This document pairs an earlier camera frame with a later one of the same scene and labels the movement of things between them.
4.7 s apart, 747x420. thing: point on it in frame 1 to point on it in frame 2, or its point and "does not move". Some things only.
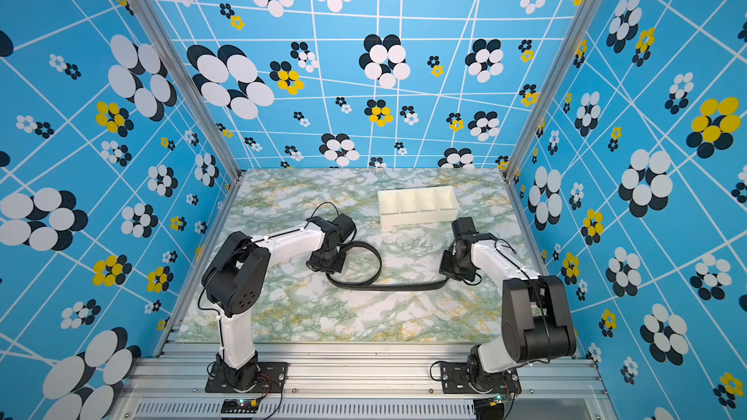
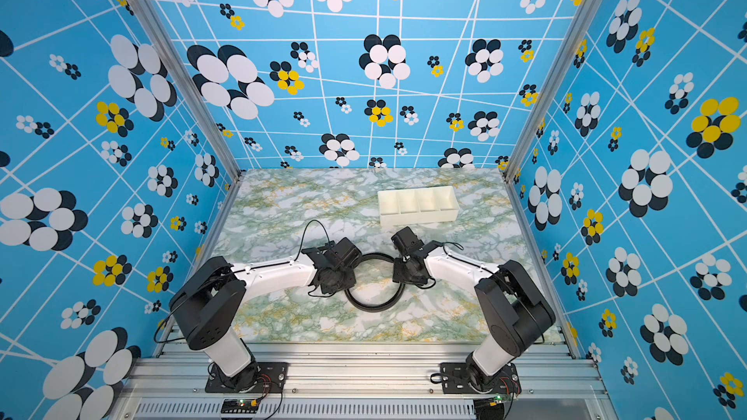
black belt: (374, 285) to (371, 307)
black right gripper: (444, 266) to (397, 275)
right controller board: (488, 408) does not move
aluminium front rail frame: (369, 381) does not move
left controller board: (239, 405) does not move
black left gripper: (336, 269) to (351, 283)
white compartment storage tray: (417, 205) does not move
